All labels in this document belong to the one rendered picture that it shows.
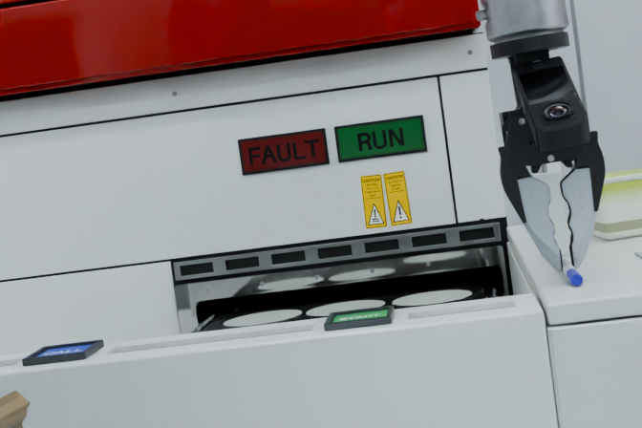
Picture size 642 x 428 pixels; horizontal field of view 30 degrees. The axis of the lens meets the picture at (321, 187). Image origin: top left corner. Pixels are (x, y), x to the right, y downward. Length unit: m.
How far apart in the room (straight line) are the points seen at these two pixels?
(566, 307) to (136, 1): 0.81
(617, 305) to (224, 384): 0.32
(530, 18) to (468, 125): 0.51
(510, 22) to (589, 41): 2.01
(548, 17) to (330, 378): 0.37
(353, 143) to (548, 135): 0.60
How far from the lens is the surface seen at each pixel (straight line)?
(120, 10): 1.59
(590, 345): 0.98
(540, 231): 1.10
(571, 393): 0.99
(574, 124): 1.01
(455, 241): 1.59
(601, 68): 3.09
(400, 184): 1.58
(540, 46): 1.08
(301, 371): 0.98
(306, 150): 1.59
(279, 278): 1.60
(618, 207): 1.31
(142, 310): 1.65
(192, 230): 1.62
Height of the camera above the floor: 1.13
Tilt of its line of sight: 3 degrees down
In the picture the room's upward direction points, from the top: 8 degrees counter-clockwise
